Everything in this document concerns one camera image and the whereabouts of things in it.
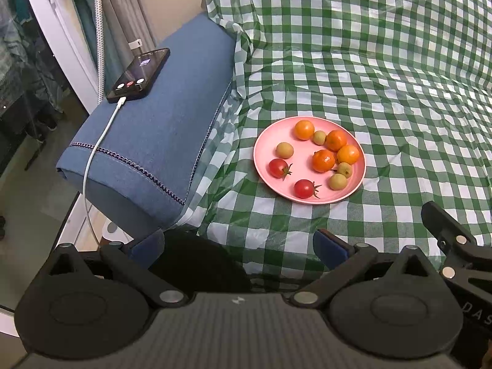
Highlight orange on plate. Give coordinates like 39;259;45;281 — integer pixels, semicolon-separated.
294;119;314;141

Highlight grey curtain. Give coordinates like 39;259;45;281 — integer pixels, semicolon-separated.
73;0;155;92

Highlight pink round plate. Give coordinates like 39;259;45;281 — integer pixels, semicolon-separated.
253;117;366;205

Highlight small round orange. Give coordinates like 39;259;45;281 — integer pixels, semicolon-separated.
324;130;347;153

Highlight green longan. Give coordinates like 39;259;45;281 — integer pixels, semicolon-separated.
334;162;353;178
328;173;348;191
312;130;326;146

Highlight white charging cable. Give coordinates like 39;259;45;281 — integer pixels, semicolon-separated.
81;97;128;247

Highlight yellow orange kumquat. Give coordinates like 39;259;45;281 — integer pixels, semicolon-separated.
336;144;361;165

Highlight white door frame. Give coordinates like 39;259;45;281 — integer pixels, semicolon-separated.
29;0;97;113

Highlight green longan fruit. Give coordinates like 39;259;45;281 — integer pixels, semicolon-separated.
275;142;294;159

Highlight red cherry tomato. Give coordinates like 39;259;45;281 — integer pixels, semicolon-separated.
294;179;319;200
268;158;292;179

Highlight black smartphone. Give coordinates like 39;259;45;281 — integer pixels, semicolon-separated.
106;48;170;103

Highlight red cherry tomato on plate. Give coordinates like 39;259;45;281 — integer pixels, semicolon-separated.
294;179;319;200

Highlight green white checkered cloth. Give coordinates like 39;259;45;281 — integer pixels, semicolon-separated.
179;0;491;280

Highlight orange with stem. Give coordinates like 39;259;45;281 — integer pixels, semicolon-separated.
311;149;336;173

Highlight phone holder stand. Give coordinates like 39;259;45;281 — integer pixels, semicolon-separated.
94;0;105;104

